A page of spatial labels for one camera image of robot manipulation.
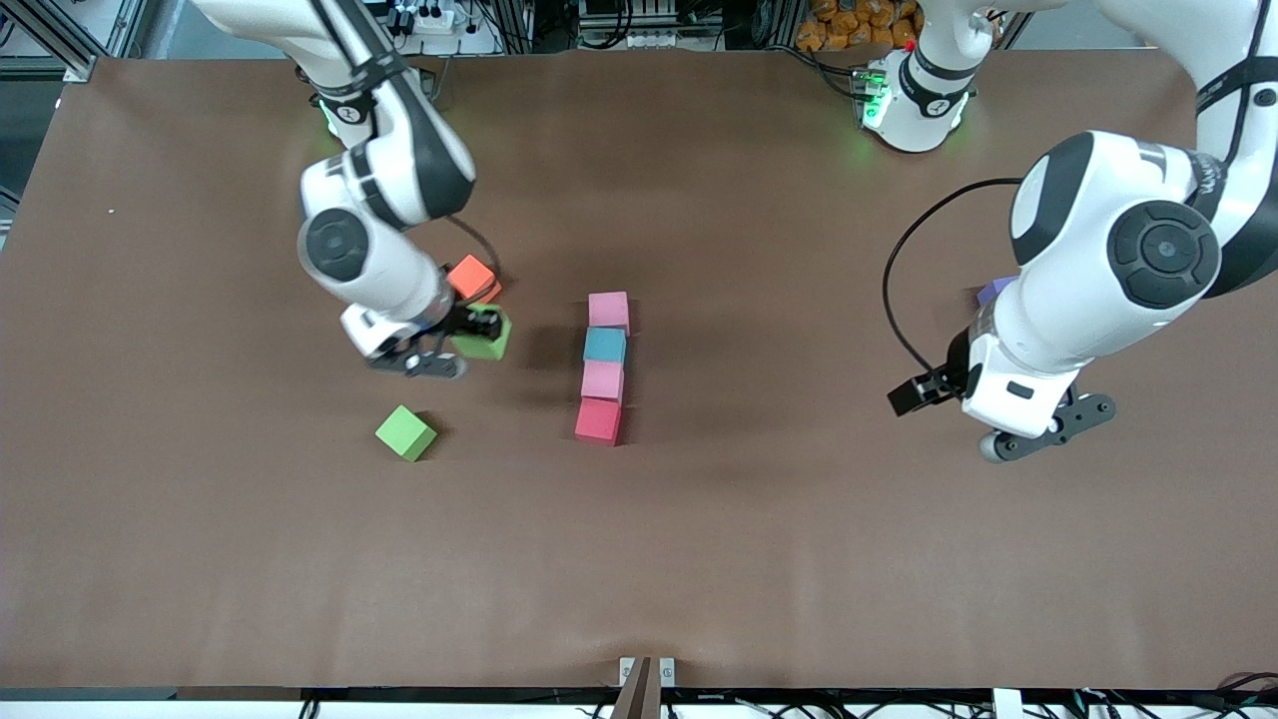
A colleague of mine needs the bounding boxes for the green foam cube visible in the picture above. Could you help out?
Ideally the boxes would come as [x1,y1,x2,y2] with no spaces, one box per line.
[449,306,513,362]
[374,404,439,462]

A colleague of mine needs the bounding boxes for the light pink foam cube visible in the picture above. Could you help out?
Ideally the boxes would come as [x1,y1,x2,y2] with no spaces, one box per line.
[580,359,626,404]
[587,291,632,336]

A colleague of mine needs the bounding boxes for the crimson foam cube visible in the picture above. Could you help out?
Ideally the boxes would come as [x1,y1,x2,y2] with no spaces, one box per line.
[574,397,624,447]

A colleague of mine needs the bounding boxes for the orange foam cube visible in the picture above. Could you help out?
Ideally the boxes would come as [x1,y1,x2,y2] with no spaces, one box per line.
[446,255,503,306]

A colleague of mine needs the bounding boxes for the white power strip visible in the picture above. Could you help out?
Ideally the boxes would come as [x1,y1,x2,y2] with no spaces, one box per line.
[391,0,500,56]

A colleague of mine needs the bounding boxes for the orange yellow objects pile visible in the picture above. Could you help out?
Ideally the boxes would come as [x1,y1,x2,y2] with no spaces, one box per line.
[796,0,925,53]

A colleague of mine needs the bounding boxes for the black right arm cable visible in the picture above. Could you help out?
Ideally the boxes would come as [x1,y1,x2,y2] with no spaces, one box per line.
[310,0,502,291]

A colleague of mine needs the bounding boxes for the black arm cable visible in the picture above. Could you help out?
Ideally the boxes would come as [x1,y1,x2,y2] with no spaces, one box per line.
[882,178,1024,380]
[310,0,502,291]

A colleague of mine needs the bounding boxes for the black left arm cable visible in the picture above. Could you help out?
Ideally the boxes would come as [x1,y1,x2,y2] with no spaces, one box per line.
[882,178,1024,380]

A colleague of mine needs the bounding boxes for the black base cable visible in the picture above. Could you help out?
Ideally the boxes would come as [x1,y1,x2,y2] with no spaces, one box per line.
[789,42,865,101]

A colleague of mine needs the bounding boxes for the metal bracket with brown post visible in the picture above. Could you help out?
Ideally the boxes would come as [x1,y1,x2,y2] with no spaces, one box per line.
[618,656,676,719]

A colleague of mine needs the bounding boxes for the aluminium frame beams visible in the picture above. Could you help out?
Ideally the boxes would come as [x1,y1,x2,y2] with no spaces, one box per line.
[0,0,151,83]

